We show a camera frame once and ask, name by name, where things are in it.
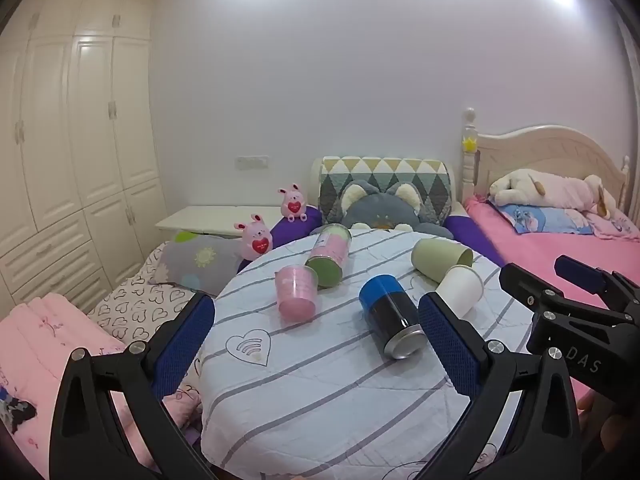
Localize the white wardrobe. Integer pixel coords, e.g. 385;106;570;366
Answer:
0;0;167;307

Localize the green cup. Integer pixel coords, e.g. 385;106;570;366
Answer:
411;238;474;284

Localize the grey cat cushion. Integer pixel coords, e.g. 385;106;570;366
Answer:
310;181;454;241

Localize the pink plush animal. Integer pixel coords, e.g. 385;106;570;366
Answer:
530;172;620;220

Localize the diamond patterned quilted cover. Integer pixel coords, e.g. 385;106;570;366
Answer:
318;156;454;226

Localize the pink plush toy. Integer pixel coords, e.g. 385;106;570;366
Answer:
233;213;274;261
278;183;309;224

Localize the white paper cup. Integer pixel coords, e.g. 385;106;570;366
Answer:
436;264;485;319

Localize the pink quilt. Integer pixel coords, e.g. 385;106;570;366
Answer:
0;295;202;467

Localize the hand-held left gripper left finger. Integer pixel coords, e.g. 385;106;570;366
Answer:
48;291;221;480

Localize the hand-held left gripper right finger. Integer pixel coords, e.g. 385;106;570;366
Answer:
418;291;583;480

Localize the white plush dog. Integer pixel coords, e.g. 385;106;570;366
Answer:
488;168;551;207

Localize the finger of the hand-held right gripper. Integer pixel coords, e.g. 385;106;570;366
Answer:
499;261;637;330
554;254;640;319

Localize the blue and black can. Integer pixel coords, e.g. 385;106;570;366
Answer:
358;273;426;360

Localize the pink patterned pillow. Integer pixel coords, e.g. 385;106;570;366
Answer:
594;209;640;242

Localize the pink plastic cup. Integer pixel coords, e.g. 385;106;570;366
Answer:
274;265;320;324

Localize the pink bed sheet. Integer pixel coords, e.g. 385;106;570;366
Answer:
464;197;640;413

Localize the pink and green can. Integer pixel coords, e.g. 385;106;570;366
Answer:
305;223;353;289

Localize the person's right hand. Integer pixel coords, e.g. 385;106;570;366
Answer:
577;396;640;461

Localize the blue cartoon pillow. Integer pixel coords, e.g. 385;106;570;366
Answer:
492;202;599;235

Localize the striped tablecloth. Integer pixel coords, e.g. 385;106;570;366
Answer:
195;229;551;480

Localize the heart print blanket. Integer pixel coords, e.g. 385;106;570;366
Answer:
87;242;217;357

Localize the white desk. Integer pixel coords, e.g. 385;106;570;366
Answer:
154;205;289;237

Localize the cream bed headboard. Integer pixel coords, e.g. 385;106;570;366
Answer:
460;107;632;212

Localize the grey sun print pillow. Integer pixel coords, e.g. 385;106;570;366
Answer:
149;233;246;294

